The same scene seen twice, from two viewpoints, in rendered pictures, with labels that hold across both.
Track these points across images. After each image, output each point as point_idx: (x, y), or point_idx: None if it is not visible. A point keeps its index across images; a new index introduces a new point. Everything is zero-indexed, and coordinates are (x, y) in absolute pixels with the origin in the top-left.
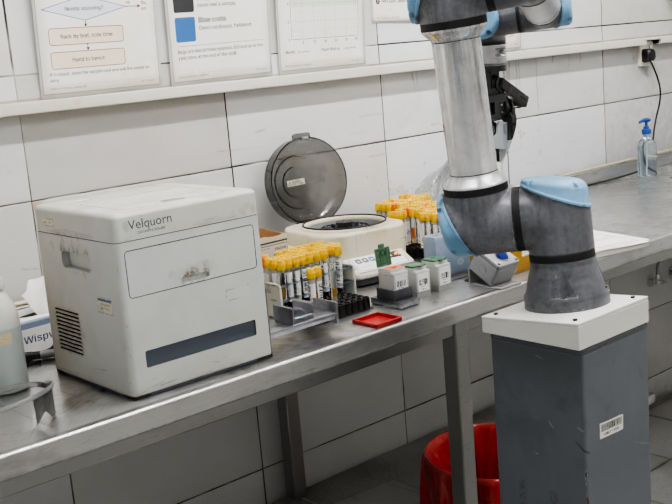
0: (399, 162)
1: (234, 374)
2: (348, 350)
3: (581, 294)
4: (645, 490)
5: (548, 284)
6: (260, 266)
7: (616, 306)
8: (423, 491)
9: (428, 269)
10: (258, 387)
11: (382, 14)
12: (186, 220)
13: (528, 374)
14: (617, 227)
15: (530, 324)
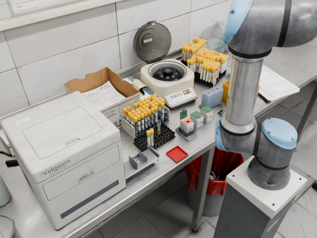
0: (195, 21)
1: (106, 206)
2: (162, 178)
3: (278, 184)
4: (276, 229)
5: (262, 176)
6: (121, 159)
7: (293, 190)
8: (185, 165)
9: (203, 117)
10: (118, 209)
11: None
12: (79, 157)
13: (242, 202)
14: (284, 67)
15: (250, 194)
